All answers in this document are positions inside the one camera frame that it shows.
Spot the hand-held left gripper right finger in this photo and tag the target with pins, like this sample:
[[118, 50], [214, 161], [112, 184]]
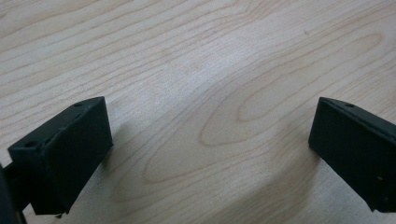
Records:
[[355, 155]]

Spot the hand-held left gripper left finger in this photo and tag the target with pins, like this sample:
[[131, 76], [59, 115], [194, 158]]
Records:
[[62, 161]]

